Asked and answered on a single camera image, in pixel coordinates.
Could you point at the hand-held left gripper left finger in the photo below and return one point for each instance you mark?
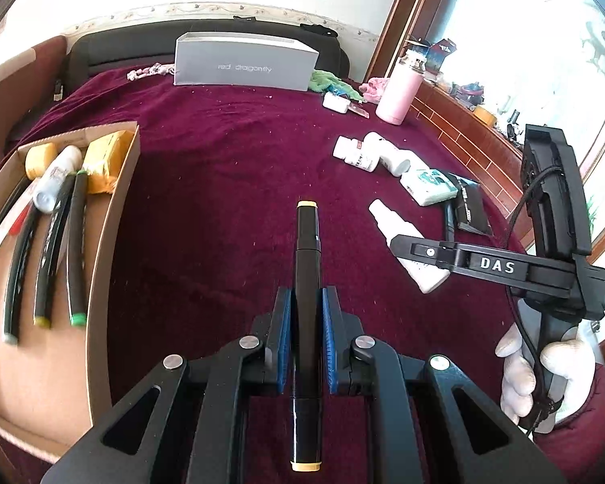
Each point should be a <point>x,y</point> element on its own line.
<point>282,343</point>

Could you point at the pink cloth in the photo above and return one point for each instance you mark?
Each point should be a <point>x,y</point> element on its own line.
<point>375,88</point>

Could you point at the person's right hand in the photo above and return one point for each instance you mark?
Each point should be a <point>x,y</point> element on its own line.
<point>519,378</point>

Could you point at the small yellow tin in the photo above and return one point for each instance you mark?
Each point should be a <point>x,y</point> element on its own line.
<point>484,115</point>

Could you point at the black packet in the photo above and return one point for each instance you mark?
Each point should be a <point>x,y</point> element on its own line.
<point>471,206</point>

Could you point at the black marker purple caps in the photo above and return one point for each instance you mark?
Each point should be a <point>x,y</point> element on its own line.
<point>9,209</point>

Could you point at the yellow tape roll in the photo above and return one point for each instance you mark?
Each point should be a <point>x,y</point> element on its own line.
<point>40,161</point>

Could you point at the black bag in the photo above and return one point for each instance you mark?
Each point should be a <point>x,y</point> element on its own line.
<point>318,30</point>

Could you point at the white spray bottle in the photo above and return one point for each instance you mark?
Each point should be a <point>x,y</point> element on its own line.
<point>390,222</point>

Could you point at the white red pen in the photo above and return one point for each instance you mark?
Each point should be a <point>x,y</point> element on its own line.
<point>0,242</point>

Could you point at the yellow packet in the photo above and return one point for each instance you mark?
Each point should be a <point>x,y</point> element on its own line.
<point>108,159</point>

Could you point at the small clear pink case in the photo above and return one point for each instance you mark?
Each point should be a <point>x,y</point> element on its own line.
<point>358,109</point>

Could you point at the black marker pale yellow caps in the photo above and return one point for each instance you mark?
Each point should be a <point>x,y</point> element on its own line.
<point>307,242</point>

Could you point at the white labelled bottle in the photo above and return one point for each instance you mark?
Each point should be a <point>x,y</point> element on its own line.
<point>55,181</point>

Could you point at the pink bottle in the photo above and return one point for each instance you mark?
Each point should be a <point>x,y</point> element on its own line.
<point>398,96</point>

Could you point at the green white tissue packet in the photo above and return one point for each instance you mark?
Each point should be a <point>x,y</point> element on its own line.
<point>428,186</point>

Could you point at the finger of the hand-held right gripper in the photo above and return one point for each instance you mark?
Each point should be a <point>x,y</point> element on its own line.
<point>423,251</point>

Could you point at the wooden window sill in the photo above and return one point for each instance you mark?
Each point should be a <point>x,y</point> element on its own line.
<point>464,126</point>

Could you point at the thin black marker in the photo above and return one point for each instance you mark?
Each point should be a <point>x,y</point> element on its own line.
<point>449,219</point>

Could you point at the black marker yellow cap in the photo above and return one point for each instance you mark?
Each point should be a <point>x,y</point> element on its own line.
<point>48,262</point>

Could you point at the grey shoe box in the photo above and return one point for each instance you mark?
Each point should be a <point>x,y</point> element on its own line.
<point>242,68</point>

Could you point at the brown armchair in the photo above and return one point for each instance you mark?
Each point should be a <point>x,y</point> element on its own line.
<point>10,90</point>

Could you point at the wooden window frame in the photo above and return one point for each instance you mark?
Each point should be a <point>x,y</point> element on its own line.
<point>398,10</point>

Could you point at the black marker green cap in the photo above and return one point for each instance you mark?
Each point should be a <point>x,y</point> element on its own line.
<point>75,252</point>

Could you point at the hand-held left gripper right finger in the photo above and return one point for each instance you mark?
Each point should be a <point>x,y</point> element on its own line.
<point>329,343</point>

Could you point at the small white pill bottle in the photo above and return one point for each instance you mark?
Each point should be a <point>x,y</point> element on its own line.
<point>345,147</point>

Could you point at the maroon blanket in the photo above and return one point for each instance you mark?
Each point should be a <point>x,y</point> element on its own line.
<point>232,161</point>

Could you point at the cardboard box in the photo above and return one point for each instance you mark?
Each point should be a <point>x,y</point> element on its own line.
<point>45,363</point>

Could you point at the black leather sofa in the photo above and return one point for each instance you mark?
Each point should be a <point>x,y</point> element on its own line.
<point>131,40</point>

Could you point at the black marker grey cap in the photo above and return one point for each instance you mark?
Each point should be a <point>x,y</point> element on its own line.
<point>17,272</point>

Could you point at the blue red carton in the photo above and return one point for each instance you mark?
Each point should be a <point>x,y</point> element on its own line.
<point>441,53</point>

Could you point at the green cloth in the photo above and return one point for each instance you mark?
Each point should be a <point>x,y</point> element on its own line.
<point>327,80</point>

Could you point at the white charger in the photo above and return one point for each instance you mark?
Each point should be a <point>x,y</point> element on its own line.
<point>335,102</point>

